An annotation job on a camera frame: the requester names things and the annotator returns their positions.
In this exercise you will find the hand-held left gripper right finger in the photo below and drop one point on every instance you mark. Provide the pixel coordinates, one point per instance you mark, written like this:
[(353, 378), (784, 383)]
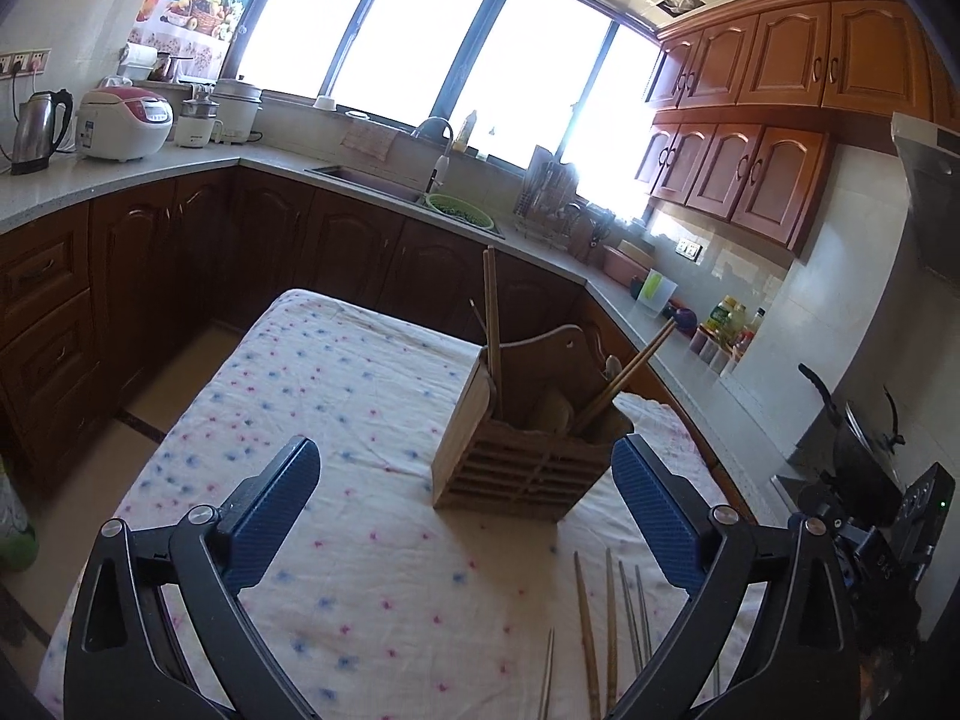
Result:
[(656, 517)]

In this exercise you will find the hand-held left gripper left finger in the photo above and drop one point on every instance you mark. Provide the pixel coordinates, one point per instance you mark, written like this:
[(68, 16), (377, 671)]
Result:
[(266, 517)]

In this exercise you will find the wooden utensil holder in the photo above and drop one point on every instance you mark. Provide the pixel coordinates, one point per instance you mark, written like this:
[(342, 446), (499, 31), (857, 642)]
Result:
[(525, 457)]

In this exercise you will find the black wok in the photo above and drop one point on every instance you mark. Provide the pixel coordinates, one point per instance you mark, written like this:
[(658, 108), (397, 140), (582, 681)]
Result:
[(862, 457)]

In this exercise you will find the gas stove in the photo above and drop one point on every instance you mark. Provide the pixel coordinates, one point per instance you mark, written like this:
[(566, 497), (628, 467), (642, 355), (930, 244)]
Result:
[(795, 491)]

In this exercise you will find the floral white tablecloth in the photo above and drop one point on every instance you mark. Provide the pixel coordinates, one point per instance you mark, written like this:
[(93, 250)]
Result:
[(360, 405)]

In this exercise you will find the row of spice jars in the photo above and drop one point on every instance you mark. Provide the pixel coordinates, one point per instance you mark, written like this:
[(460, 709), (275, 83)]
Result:
[(712, 351)]

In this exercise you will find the small blue container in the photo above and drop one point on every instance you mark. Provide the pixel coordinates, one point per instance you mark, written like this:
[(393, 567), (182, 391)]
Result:
[(682, 317)]

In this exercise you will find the yellow oil bottles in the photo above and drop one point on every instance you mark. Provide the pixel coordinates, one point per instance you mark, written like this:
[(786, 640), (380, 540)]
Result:
[(731, 319)]

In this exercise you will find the green and white cup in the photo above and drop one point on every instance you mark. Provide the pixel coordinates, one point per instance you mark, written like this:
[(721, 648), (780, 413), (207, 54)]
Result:
[(657, 291)]

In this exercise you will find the green plastic bag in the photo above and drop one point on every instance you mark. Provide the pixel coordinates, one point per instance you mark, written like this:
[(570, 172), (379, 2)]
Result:
[(15, 532)]

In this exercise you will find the pink lidded container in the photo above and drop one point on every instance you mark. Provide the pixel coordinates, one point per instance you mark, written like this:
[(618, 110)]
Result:
[(628, 262)]

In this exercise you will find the wooden lower cabinets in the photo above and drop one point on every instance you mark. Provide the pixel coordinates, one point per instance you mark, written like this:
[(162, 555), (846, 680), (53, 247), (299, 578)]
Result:
[(150, 262)]

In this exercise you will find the wooden cabinets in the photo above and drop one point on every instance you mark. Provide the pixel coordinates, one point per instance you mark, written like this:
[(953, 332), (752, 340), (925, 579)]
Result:
[(150, 262), (765, 112)]

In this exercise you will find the dish rack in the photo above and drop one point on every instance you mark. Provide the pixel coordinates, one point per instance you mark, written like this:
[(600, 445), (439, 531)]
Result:
[(551, 195)]

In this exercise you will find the kitchen sink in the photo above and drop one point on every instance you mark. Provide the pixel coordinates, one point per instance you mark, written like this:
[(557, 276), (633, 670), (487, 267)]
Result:
[(367, 181)]

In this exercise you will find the green basin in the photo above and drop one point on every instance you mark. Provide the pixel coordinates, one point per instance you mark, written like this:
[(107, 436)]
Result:
[(459, 211)]

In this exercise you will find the range hood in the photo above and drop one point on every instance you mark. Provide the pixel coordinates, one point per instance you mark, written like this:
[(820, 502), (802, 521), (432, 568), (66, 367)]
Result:
[(934, 195)]

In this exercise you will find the grey kitchen countertop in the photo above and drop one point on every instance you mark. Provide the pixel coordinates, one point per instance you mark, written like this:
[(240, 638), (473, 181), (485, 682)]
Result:
[(112, 180)]

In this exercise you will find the pink dish cloth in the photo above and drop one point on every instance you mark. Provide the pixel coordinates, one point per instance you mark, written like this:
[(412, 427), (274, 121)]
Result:
[(369, 141)]

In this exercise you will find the curved sink faucet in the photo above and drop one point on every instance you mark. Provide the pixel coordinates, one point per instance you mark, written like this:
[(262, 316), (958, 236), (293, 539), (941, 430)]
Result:
[(441, 165)]

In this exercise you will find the white blender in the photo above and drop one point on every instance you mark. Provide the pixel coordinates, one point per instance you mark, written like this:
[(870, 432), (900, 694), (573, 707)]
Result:
[(199, 120)]

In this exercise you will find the large white cooker pot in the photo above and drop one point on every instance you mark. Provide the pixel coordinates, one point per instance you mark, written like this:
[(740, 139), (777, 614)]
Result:
[(238, 111)]

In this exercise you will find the white and pink rice cooker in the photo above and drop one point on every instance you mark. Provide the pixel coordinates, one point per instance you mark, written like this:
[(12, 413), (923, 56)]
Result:
[(124, 124)]

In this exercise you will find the small white bowl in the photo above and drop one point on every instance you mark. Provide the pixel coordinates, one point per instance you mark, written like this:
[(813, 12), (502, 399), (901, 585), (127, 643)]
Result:
[(324, 103)]

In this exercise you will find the wooden upper cabinets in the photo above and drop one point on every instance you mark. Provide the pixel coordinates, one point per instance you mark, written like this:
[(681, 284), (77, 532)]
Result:
[(765, 112)]

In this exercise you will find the dish soap bottle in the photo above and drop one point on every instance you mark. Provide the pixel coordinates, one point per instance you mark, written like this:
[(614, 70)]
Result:
[(465, 131)]

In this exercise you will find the steel electric kettle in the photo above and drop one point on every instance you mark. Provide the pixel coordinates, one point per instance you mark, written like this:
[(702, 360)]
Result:
[(37, 131)]

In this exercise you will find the paper towel roll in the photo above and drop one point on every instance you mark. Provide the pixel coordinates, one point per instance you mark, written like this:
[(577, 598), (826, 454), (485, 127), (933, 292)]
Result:
[(139, 62)]

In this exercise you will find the large kitchen window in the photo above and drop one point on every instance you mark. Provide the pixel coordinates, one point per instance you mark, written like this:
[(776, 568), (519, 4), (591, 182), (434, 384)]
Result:
[(450, 52)]

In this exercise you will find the row of wall sockets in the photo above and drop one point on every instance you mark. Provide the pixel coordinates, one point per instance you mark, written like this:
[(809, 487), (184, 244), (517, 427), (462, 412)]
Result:
[(22, 61)]

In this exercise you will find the fruit and beach wall poster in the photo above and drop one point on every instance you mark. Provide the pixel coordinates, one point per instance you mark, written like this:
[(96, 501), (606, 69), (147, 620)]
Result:
[(202, 0)]

